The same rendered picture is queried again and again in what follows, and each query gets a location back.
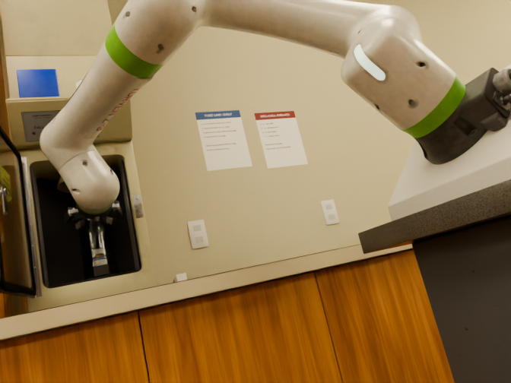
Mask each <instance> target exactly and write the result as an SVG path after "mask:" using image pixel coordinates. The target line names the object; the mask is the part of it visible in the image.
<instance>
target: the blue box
mask: <svg viewBox="0 0 511 383"><path fill-rule="evenodd" d="M17 84H18V91H19V97H20V98H29V97H60V94H59V84H58V78H57V72H56V69H18V70H17Z"/></svg>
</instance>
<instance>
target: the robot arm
mask: <svg viewBox="0 0 511 383"><path fill-rule="evenodd" d="M201 26H203V27H216V28H222V29H228V30H237V31H242V32H247V33H254V34H258V35H262V36H268V37H272V38H275V39H279V40H284V41H288V42H291V43H296V44H299V45H302V46H306V47H309V48H312V49H316V50H319V51H322V52H326V53H328V54H331V55H334V56H337V57H339V58H342V59H344V61H343V64H342V66H341V79H342V80H343V82H344V83H345V84H346V85H348V86H349V88H351V89H352V90H353V91H354V92H355V93H356V94H358V95H359V96H360V97H361V98H362V99H364V100H365V101H366V102H367V103H369V104H370V105H371V106H372V107H373V108H374V109H375V110H377V111H378V112H379V113H380V114H382V115H383V116H384V117H385V118H387V119H388V120H389V121H390V122H391V123H392V124H393V125H394V126H396V127H397V128H398V129H400V130H401V131H403V132H406V133H408V134H409V135H410V136H412V137H413V138H414V139H415V140H416V141H417V142H418V143H419V145H420V146H421V149H422V151H423V153H424V157H425V158H426V159H427V160H428V161H430V162H431V163H432V164H436V165H440V164H444V163H448V162H449V161H452V160H454V159H455V158H457V157H459V156H461V155H462V154H463V153H465V152H466V151H467V150H469V149H470V148H471V147H473V146H474V145H475V144H476V143H477V142H478V141H479V140H480V139H481V138H482V137H483V135H484V134H485V133H486V132H487V130H489V131H496V130H498V129H500V128H502V127H504V126H505V125H506V120H507V118H508V117H509V116H510V112H511V68H507V69H503V70H502V71H500V72H499V71H498V70H497V69H495V68H490V69H488V70H487V71H485V72H484V73H483V74H481V75H479V76H478V77H476V78H475V79H473V80H472V81H470V82H468V83H467V84H466V85H464V84H463V83H462V82H461V81H460V80H459V78H458V76H457V74H456V73H455V72H454V71H453V70H452V69H451V68H450V67H449V66H448V65H446V64H445V63H444V62H443V61H442V60H441V59H439V58H438V57H437V56H436V55H435V54H434V53H433V52H431V51H430V50H429V49H428V48H427V47H426V46H425V45H424V44H423V43H422V38H421V30H420V27H419V24H418V22H417V20H416V18H415V17H414V15H413V14H412V13H411V12H410V11H408V10H407V9H405V8H403V7H400V6H397V5H380V4H370V3H363V2H350V1H345V0H128V1H127V3H126V5H125V7H124V8H123V9H122V11H121V13H120V14H119V16H118V17H117V19H116V21H115V23H114V25H113V26H112V28H111V30H110V32H109V33H108V34H107V36H106V39H105V40H104V42H103V45H102V46H101V48H100V51H99V52H98V54H97V57H96V58H95V60H94V62H93V64H92V66H91V67H90V69H89V71H88V72H87V74H86V75H85V77H84V79H83V81H82V82H81V83H80V85H79V86H78V88H77V90H76V91H75V92H74V94H73V95H72V96H71V98H70V99H69V101H68V102H67V103H66V104H65V107H64V108H63V109H62V110H61V111H60V112H59V114H58V115H57V116H56V117H55V118H54V119H53V120H52V121H51V122H50V123H49V124H48V125H47V126H46V127H45V128H44V129H43V131H42V133H41V135H40V147H41V150H42V152H43V153H44V155H45V156H46V157H47V158H48V160H49V161H50V162H51V164H52V165H53V166H54V167H55V168H56V170H57V171H58V172H59V174H60V176H61V177H62V179H63V180H64V182H65V184H66V185H67V187H68V190H69V191H70V192H71V195H72V197H73V198H74V200H75V201H76V207H77V209H74V208H72V207H68V211H67V212H66V214H65V215H64V222H65V225H68V224H70V223H71V224H72V225H75V227H76V229H78V222H79V221H80V220H83V219H87V218H88V219H91V220H97V221H98V220H99V219H100V218H102V217H105V216H107V217H109V222H110V224H112V221H113V220H117V218H116V216H119V217H122V208H121V207H120V206H119V202H118V201H115V200H116V198H117V196H118V195H119V180H118V177H117V175H116V174H115V173H114V172H113V171H112V170H111V169H110V167H109V166H108V165H107V164H106V162H105V161H104V160H103V158H102V157H101V155H99V153H98V152H97V150H96V148H95V147H94V145H93V142H94V140H95V138H96V137H97V136H98V135H99V134H100V133H101V131H102V130H103V128H104V127H105V126H106V124H107V123H108V122H109V121H110V119H111V118H112V117H113V116H114V115H115V114H116V113H117V112H118V111H119V109H120V108H121V107H122V106H123V105H124V104H125V103H126V102H127V101H128V100H129V99H130V98H131V97H132V96H133V95H134V94H135V93H136V92H137V91H138V90H140V89H141V88H142V87H143V86H144V85H145V84H146V83H147V82H149V81H150V80H151V79H152V78H153V77H152V76H153V75H154V74H156V73H157V72H158V71H159V70H160V69H161V68H162V66H163V65H164V64H165V63H166V62H167V61H168V60H169V59H170V58H171V57H172V56H173V55H174V54H175V53H176V51H177V50H178V49H179V48H180V47H181V46H182V45H183V43H184V42H185V41H186V40H187V39H188V38H189V37H190V36H191V35H192V34H193V32H194V31H195V30H196V29H197V28H199V27H201ZM114 201H115V202H114ZM113 202H114V203H113Z"/></svg>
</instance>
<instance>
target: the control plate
mask: <svg viewBox="0 0 511 383"><path fill-rule="evenodd" d="M60 111H61V110H55V111H39V112H22V113H21V115H22V120H23V124H24V133H25V138H26V142H34V141H40V135H41V133H42V131H43V129H44V128H45V127H46V126H47V125H48V124H49V123H50V122H51V121H52V120H53V119H54V118H55V117H56V116H57V115H58V114H59V112H60ZM33 131H35V132H36V134H35V135H33V134H32V132H33Z"/></svg>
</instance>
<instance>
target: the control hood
mask: <svg viewBox="0 0 511 383"><path fill-rule="evenodd" d="M70 98H71V96H69V97H29V98H7V99H6V100H5V102H6V107H7V111H8V118H9V123H10V127H11V134H12V138H13V143H14V146H15V147H16V149H26V148H36V147H40V142H39V141H34V142H26V138H25V133H24V124H23V120H22V115H21V113H22V112H39V111H55V110H62V109H63V108H64V107H65V104H66V103H67V102H68V101H69V99H70ZM131 139H132V114H131V99H129V100H128V101H127V102H126V103H125V104H124V105H123V106H122V107H121V108H120V109H119V111H118V112H117V113H116V114H115V115H114V116H113V117H112V118H111V119H110V121H109V122H108V123H107V124H106V126H105V127H104V128H103V130H102V131H101V133H100V134H99V137H96V138H95V140H94V142H93V144H95V143H105V142H115V141H130V140H131Z"/></svg>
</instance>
